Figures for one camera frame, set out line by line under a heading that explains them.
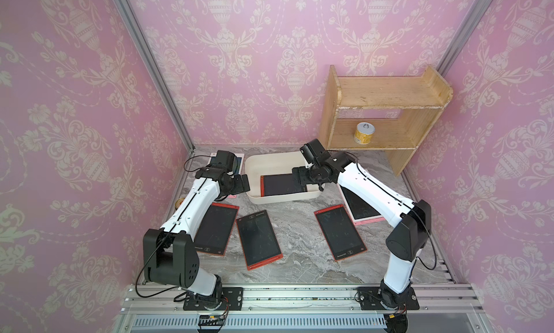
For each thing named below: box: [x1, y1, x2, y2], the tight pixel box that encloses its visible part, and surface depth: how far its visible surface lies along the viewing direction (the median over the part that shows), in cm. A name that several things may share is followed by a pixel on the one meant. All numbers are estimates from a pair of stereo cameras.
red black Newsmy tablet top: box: [194, 202, 240, 257], surface depth 92 cm
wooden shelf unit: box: [318, 64, 454, 177], surface depth 87 cm
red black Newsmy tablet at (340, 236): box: [313, 203, 368, 262], surface depth 91 cm
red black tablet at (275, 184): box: [260, 173, 308, 197], surface depth 105 cm
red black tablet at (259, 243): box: [235, 209, 284, 272], surface depth 90 cm
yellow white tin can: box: [354, 121, 376, 145], surface depth 93 cm
